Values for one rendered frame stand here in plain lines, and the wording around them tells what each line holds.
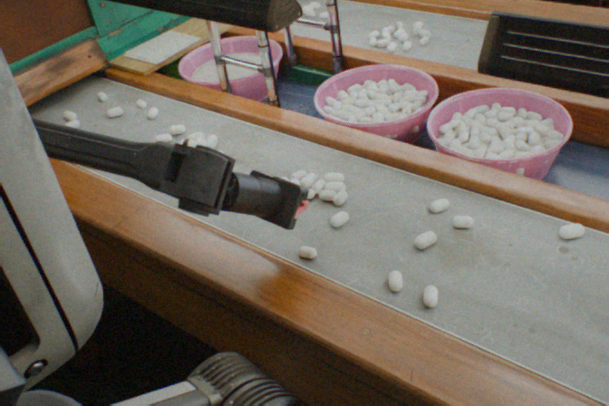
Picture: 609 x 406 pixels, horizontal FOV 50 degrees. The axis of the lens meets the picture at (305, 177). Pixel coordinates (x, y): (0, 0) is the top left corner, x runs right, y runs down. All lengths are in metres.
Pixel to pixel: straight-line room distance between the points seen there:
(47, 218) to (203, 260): 0.69
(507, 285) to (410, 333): 0.18
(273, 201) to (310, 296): 0.15
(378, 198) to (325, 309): 0.29
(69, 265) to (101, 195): 0.88
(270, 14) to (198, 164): 0.33
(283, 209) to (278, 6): 0.33
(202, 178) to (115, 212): 0.41
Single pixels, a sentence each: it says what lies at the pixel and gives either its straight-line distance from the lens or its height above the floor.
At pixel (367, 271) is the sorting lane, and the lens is 1.03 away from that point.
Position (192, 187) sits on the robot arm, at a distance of 0.84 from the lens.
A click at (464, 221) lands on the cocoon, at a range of 1.08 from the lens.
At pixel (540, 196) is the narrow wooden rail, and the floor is 0.76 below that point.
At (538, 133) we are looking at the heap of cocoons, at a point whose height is 0.73.
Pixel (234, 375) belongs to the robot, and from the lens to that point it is 0.86.
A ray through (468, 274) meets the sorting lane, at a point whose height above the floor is 0.74.
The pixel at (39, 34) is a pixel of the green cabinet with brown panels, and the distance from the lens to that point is 1.74.
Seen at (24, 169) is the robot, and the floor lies 1.27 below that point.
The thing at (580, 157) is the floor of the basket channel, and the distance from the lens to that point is 1.39.
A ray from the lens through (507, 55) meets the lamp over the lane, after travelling 0.87.
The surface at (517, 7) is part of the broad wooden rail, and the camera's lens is 1.83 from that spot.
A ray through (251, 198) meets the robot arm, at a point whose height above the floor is 0.91.
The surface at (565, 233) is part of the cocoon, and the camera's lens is 1.08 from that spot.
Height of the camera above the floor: 1.45
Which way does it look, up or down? 35 degrees down
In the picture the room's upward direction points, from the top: 9 degrees counter-clockwise
